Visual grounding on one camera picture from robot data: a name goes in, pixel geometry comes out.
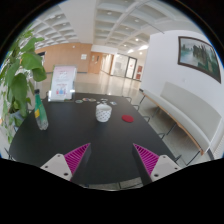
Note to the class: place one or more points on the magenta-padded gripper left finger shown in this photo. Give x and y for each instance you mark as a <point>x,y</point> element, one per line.
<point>76,158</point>

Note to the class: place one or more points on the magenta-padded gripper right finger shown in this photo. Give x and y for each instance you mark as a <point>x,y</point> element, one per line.
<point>148,159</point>

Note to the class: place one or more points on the green plastic drink bottle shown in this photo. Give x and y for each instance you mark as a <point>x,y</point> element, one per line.
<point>40,111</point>

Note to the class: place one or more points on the black metal chairs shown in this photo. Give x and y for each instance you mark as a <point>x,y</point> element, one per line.
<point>146,117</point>

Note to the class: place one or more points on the flat round red coaster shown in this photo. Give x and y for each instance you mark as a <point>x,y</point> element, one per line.
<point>127,118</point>

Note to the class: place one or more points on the white black-dotted mug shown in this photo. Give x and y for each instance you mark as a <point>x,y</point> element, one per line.
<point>103,113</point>

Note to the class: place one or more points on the round green sticker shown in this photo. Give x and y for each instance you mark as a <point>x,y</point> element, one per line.
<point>79,101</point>

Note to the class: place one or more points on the round colourful sticker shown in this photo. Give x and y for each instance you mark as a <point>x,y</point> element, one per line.
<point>92,99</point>
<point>86,99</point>

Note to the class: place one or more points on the long white bench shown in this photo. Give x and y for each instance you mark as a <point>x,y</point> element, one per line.
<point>190,110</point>

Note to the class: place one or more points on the blue rectangular sticker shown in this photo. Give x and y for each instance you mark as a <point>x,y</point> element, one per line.
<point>113,103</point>

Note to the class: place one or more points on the clear acrylic sign holder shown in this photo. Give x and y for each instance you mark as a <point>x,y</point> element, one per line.
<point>62,83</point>

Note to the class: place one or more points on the green leafy potted plant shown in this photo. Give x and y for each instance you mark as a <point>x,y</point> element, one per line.
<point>20,86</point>

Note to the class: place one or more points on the glass entrance door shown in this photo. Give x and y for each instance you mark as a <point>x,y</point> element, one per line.
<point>125,66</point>

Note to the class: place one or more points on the wooden double door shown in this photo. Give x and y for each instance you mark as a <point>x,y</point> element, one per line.
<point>95,63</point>

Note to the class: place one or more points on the framed landscape painting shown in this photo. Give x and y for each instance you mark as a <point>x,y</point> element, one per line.
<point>200,56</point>

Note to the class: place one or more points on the recessed ceiling lights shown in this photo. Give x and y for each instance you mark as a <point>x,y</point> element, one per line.
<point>109,13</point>

